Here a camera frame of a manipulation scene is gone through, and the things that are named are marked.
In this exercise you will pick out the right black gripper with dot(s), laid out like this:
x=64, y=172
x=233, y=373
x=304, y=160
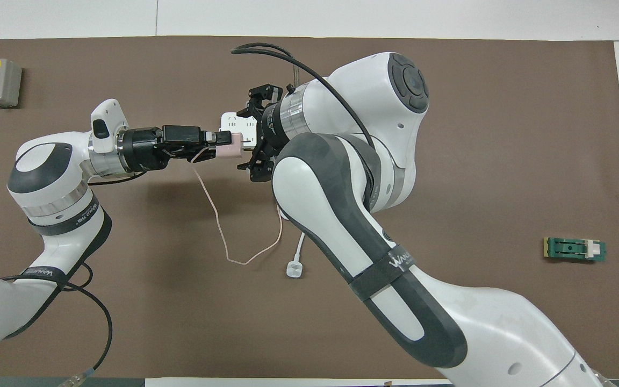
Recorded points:
x=269, y=129

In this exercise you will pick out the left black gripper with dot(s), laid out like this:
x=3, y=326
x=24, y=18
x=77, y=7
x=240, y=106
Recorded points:
x=148, y=148

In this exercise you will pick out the pink charger adapter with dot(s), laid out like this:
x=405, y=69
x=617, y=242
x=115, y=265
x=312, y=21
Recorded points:
x=229, y=150

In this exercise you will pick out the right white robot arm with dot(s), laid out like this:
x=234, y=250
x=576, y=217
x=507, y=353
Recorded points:
x=342, y=188

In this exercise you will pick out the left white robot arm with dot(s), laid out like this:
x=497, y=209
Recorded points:
x=46, y=177

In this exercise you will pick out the white power strip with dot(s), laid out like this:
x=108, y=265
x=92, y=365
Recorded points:
x=231, y=122

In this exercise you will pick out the brown table mat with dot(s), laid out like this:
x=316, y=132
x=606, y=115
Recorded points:
x=503, y=161

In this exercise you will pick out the green knife switch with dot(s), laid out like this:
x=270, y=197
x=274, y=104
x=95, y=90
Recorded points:
x=567, y=250

